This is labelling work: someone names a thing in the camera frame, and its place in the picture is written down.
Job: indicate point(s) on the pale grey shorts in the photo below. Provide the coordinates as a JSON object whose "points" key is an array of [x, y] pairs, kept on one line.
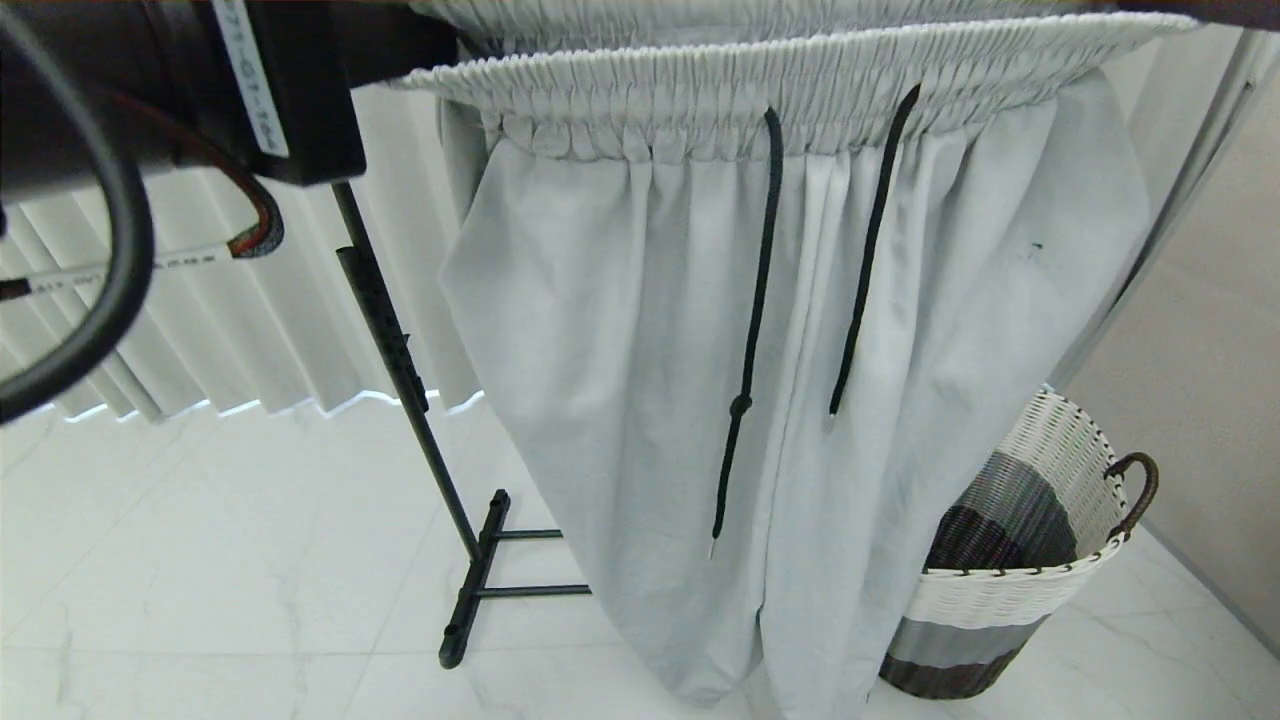
{"points": [[620, 350]]}

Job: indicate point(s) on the black clothes rack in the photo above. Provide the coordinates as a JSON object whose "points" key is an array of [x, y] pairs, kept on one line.
{"points": [[385, 310]]}

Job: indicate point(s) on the white laundry basket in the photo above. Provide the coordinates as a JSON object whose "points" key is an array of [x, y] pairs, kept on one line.
{"points": [[1010, 600]]}

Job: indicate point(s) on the white curtain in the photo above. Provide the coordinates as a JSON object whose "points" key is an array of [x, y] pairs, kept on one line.
{"points": [[280, 300]]}

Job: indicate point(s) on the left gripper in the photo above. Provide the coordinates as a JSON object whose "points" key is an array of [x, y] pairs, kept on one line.
{"points": [[310, 100]]}

